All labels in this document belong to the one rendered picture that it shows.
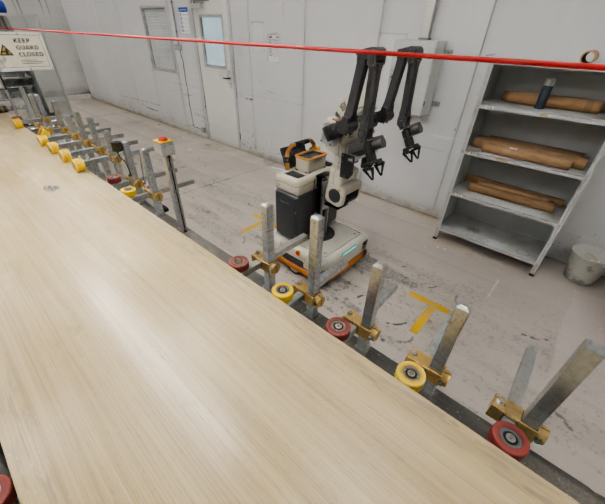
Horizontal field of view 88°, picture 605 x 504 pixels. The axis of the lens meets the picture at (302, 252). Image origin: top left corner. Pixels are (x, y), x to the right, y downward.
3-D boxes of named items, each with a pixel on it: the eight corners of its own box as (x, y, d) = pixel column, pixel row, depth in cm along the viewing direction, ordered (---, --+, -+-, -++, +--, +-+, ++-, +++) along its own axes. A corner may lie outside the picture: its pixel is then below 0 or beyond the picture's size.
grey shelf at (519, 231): (448, 222, 344) (504, 57, 255) (542, 255, 296) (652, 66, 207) (432, 237, 316) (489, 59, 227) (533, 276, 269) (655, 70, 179)
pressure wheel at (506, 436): (513, 455, 80) (534, 434, 73) (507, 484, 75) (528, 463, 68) (480, 434, 84) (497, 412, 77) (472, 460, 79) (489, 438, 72)
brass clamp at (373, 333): (349, 316, 119) (351, 307, 116) (380, 335, 112) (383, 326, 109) (340, 325, 115) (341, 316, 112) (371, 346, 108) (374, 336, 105)
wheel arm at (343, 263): (342, 264, 147) (343, 257, 144) (348, 267, 145) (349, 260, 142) (276, 314, 120) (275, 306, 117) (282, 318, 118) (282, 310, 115)
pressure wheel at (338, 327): (343, 360, 102) (347, 337, 95) (320, 353, 104) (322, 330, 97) (349, 342, 108) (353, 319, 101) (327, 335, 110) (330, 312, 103)
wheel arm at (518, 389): (522, 352, 106) (528, 344, 103) (533, 358, 104) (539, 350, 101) (484, 459, 79) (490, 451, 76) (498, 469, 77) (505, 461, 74)
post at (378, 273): (358, 355, 123) (378, 258, 96) (365, 360, 122) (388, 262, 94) (353, 361, 121) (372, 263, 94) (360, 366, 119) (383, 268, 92)
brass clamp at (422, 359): (410, 354, 106) (413, 344, 103) (450, 378, 99) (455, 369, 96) (401, 366, 102) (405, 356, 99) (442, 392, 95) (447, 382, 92)
